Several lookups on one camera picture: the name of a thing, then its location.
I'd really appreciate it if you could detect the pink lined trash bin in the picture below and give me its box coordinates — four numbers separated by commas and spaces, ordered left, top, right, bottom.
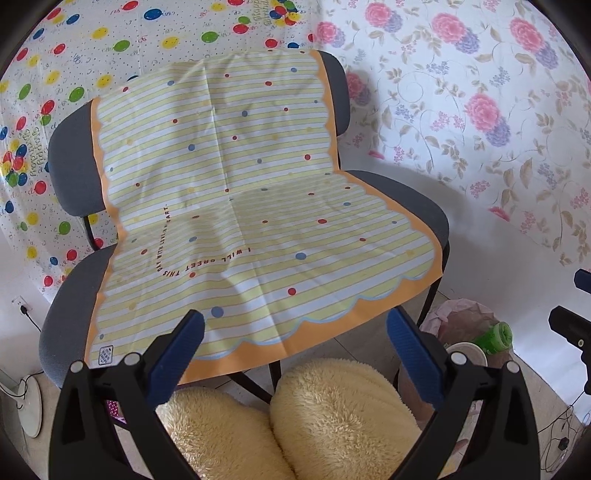
396, 298, 516, 425

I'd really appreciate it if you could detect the yellow striped plastic sheet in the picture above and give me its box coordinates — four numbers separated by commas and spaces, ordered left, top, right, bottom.
83, 48, 447, 386

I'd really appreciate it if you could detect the white wall socket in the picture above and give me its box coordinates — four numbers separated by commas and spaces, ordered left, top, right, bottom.
11, 296, 30, 316

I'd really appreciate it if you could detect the black power cable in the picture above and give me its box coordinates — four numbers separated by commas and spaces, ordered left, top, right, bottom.
19, 303, 44, 334

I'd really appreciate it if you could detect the white paper bowl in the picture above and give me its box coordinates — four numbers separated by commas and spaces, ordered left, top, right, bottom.
446, 341, 488, 367

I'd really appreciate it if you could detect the floral print wall sheet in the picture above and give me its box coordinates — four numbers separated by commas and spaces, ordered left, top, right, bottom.
315, 1, 590, 268

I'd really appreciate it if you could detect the grey fabric office chair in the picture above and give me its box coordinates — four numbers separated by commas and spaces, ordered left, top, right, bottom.
38, 49, 452, 416

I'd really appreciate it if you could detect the green snack wrapper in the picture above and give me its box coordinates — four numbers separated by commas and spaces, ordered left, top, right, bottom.
473, 322, 513, 355

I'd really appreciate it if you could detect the white standing fan base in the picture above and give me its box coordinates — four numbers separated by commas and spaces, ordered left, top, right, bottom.
1, 370, 44, 438

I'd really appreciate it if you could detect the balloon print wall sheet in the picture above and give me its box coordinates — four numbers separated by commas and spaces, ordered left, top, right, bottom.
1, 1, 345, 300

